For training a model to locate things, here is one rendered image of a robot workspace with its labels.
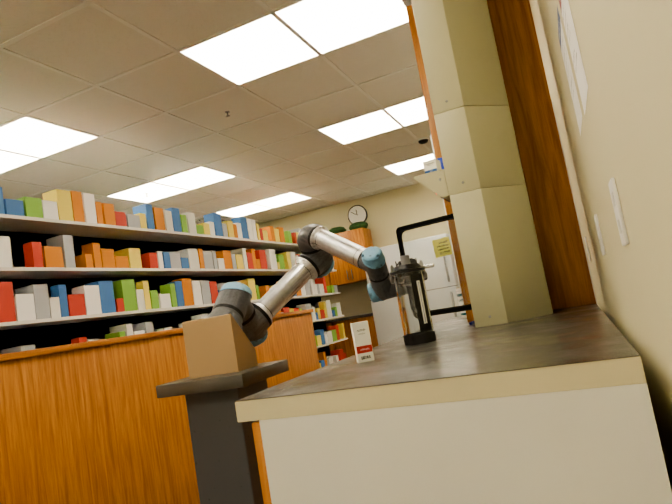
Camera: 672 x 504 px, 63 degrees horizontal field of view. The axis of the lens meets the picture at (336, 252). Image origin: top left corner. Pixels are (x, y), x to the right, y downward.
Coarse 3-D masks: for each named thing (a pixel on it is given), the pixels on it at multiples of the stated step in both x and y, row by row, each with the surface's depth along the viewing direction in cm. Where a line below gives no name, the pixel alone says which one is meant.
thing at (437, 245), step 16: (432, 224) 230; (448, 224) 227; (416, 240) 234; (432, 240) 230; (448, 240) 227; (416, 256) 234; (432, 256) 230; (448, 256) 227; (432, 272) 230; (448, 272) 227; (464, 272) 223; (432, 288) 231; (448, 288) 227; (464, 288) 223; (432, 304) 231; (448, 304) 227; (464, 304) 223
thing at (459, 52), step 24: (432, 0) 200; (456, 0) 201; (480, 0) 205; (432, 24) 199; (456, 24) 199; (480, 24) 203; (432, 48) 199; (456, 48) 197; (480, 48) 201; (432, 72) 199; (456, 72) 195; (480, 72) 199; (432, 96) 199; (456, 96) 195; (480, 96) 197; (504, 96) 202
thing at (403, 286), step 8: (392, 272) 167; (408, 272) 164; (416, 272) 165; (400, 280) 166; (408, 280) 165; (400, 288) 166; (408, 288) 165; (424, 288) 166; (400, 296) 166; (408, 296) 164; (400, 304) 167; (408, 304) 164; (400, 312) 167; (408, 312) 164; (416, 312) 164; (408, 320) 164; (416, 320) 163; (408, 328) 164; (416, 328) 163; (432, 328) 165
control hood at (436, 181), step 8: (416, 176) 200; (424, 176) 199; (432, 176) 198; (440, 176) 196; (424, 184) 199; (432, 184) 197; (440, 184) 196; (440, 192) 196; (448, 192) 195; (448, 200) 206
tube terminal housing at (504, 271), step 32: (448, 128) 196; (480, 128) 195; (512, 128) 200; (448, 160) 196; (480, 160) 193; (512, 160) 198; (480, 192) 191; (512, 192) 196; (480, 224) 190; (512, 224) 193; (480, 256) 190; (512, 256) 191; (480, 288) 190; (512, 288) 189; (544, 288) 194; (480, 320) 189; (512, 320) 187
